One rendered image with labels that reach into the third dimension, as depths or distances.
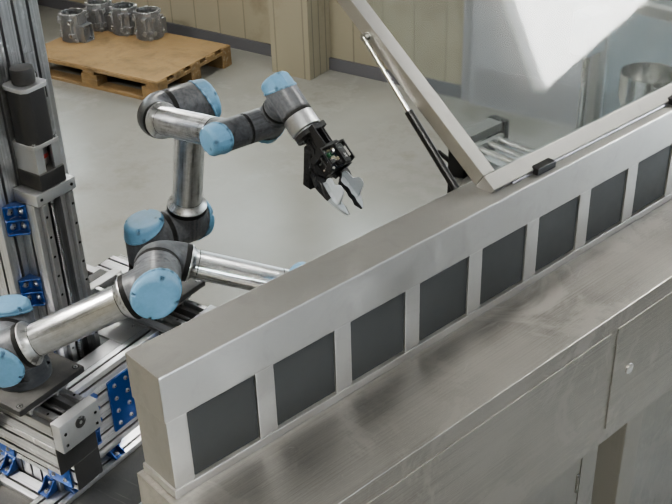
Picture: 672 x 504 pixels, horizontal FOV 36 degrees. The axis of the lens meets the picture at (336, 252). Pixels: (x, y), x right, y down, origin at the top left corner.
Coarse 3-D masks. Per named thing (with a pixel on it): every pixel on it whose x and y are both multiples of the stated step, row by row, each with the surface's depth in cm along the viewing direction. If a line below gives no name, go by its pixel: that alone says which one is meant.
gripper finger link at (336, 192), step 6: (330, 180) 235; (330, 186) 236; (336, 186) 234; (330, 192) 236; (336, 192) 234; (342, 192) 232; (330, 198) 236; (336, 198) 235; (336, 204) 235; (342, 204) 236; (342, 210) 235
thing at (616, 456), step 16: (640, 416) 213; (624, 432) 212; (608, 448) 217; (624, 448) 214; (608, 464) 219; (624, 464) 217; (608, 480) 220; (624, 480) 220; (592, 496) 226; (608, 496) 222; (624, 496) 223
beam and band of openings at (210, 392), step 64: (640, 128) 197; (512, 192) 176; (576, 192) 189; (640, 192) 207; (320, 256) 160; (384, 256) 159; (448, 256) 169; (512, 256) 184; (576, 256) 198; (192, 320) 146; (256, 320) 146; (320, 320) 153; (384, 320) 165; (448, 320) 177; (192, 384) 140; (256, 384) 149; (320, 384) 160; (192, 448) 146; (256, 448) 154
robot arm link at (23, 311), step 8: (0, 296) 266; (8, 296) 266; (16, 296) 265; (24, 296) 266; (0, 304) 262; (8, 304) 261; (16, 304) 261; (24, 304) 261; (0, 312) 258; (8, 312) 258; (16, 312) 259; (24, 312) 260; (32, 312) 265; (0, 320) 257; (8, 320) 257; (16, 320) 258; (24, 320) 261; (32, 320) 264
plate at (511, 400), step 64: (640, 256) 198; (512, 320) 181; (576, 320) 181; (640, 320) 189; (384, 384) 167; (448, 384) 167; (512, 384) 166; (576, 384) 181; (640, 384) 199; (320, 448) 155; (384, 448) 154; (448, 448) 159; (512, 448) 173; (576, 448) 190
